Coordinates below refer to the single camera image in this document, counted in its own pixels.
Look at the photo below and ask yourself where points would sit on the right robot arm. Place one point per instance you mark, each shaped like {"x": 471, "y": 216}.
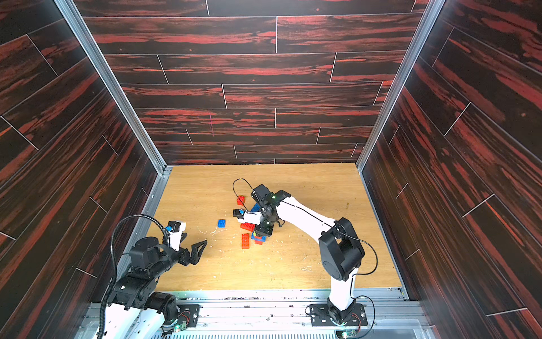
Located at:
{"x": 341, "y": 252}

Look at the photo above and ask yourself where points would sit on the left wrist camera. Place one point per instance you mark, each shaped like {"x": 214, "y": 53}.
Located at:
{"x": 173, "y": 227}

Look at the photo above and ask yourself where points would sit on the blue long lego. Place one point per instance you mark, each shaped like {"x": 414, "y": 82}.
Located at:
{"x": 259, "y": 238}
{"x": 255, "y": 208}

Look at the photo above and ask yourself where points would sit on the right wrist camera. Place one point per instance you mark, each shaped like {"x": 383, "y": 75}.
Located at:
{"x": 248, "y": 217}

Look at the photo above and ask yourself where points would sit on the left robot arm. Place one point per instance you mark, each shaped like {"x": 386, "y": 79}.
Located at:
{"x": 132, "y": 308}

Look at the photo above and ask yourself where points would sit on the right aluminium corner post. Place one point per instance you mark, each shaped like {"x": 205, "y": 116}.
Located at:
{"x": 413, "y": 51}

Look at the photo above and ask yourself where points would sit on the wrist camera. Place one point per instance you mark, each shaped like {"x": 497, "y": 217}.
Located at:
{"x": 173, "y": 227}
{"x": 248, "y": 217}

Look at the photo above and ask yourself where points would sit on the aluminium corner post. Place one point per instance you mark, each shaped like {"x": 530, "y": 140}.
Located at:
{"x": 86, "y": 40}
{"x": 413, "y": 51}

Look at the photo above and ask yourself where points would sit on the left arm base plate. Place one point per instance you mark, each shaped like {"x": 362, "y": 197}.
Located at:
{"x": 188, "y": 316}

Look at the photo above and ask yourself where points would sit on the left aluminium corner post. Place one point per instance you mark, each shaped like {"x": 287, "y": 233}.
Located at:
{"x": 86, "y": 40}

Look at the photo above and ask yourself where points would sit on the aluminium front rail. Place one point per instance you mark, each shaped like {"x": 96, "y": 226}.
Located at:
{"x": 281, "y": 314}

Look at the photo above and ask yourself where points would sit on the red long lego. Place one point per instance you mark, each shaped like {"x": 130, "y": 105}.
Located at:
{"x": 247, "y": 226}
{"x": 245, "y": 241}

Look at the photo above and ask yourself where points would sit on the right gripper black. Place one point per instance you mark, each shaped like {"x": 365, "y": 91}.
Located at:
{"x": 264, "y": 229}

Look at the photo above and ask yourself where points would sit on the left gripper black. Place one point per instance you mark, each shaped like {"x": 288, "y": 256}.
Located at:
{"x": 195, "y": 256}

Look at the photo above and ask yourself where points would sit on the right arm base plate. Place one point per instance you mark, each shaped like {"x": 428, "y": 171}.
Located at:
{"x": 324, "y": 314}

